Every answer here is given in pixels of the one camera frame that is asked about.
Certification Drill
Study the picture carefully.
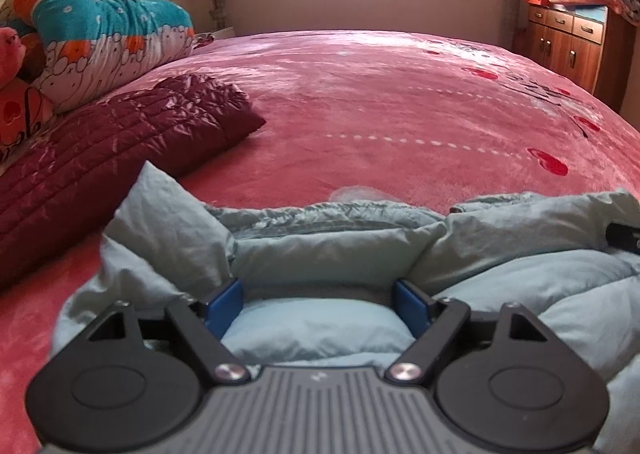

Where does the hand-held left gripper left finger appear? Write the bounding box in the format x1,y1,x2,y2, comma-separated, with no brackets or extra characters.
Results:
87,278,251,388

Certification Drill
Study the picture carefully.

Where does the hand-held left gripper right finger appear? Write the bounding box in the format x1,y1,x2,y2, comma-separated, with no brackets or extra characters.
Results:
385,279,547,388

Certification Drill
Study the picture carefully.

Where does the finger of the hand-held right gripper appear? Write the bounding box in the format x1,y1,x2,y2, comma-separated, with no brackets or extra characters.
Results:
605,221,640,256

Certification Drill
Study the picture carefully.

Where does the pale grey-blue puffer jacket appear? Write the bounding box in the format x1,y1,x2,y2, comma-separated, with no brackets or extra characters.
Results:
50,161,640,454

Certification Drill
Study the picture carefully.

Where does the maroon quilted jacket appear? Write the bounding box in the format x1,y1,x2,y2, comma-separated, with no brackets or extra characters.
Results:
0,73,267,291

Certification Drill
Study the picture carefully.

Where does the wooden cabinet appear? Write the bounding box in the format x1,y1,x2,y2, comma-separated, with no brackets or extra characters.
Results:
521,3,640,111

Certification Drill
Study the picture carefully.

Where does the bed with pink blanket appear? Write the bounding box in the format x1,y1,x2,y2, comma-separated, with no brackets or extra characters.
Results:
0,29,640,454

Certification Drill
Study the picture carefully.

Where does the blue folded cloth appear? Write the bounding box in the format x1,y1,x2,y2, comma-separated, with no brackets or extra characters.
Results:
566,4,610,19

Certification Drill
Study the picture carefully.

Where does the pink heart print pillow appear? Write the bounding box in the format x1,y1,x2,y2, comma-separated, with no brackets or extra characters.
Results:
0,78,57,166

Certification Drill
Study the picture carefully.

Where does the rolled colourful printed quilt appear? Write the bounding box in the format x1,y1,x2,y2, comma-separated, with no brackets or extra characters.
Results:
0,0,196,116

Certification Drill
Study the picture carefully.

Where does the pink plush toy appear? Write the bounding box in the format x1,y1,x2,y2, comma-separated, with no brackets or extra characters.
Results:
0,26,27,86

